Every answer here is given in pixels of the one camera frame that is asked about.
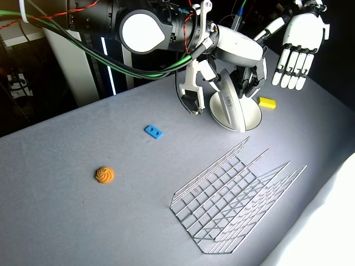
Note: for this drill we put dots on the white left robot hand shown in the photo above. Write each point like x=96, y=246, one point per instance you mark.
x=302, y=36

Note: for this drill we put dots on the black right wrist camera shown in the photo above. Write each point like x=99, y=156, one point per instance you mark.
x=192, y=102

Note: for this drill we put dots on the blue block with two holes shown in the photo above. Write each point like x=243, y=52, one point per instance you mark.
x=153, y=132

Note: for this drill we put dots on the white black bracket device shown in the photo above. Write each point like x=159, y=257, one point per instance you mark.
x=19, y=86

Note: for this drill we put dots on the yellow rectangular block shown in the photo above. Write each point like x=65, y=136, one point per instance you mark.
x=267, y=102

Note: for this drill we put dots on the white background shelf board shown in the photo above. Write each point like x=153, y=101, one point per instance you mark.
x=25, y=37

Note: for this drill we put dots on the white cabinet with light strip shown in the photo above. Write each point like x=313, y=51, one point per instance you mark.
x=72, y=66

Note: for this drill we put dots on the orange swirl cookie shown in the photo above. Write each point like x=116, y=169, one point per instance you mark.
x=105, y=175

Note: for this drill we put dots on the white plate with dark rim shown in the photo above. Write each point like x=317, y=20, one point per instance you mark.
x=231, y=105
x=252, y=113

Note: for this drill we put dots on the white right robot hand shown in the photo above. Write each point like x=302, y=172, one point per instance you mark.
x=238, y=52

